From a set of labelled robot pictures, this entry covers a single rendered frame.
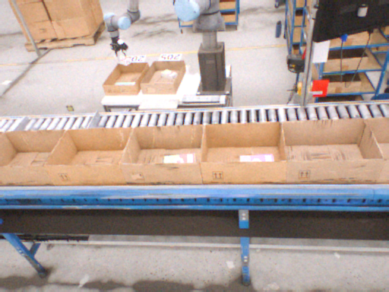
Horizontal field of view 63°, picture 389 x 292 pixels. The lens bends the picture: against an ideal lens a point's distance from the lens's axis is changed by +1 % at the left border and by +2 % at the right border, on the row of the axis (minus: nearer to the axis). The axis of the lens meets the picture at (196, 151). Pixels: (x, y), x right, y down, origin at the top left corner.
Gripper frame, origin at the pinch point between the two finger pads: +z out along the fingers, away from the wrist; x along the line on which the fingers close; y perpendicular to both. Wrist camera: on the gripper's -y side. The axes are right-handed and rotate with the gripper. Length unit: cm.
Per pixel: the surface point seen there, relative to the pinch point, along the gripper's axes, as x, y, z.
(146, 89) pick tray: 11.8, -35.5, 12.8
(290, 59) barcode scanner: -27, -137, -16
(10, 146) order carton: 116, -30, -3
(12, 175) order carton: 128, -60, -6
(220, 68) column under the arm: -18, -88, -3
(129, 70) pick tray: -7.1, 5.4, 14.9
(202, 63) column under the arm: -12, -77, -7
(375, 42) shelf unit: -100, -168, -2
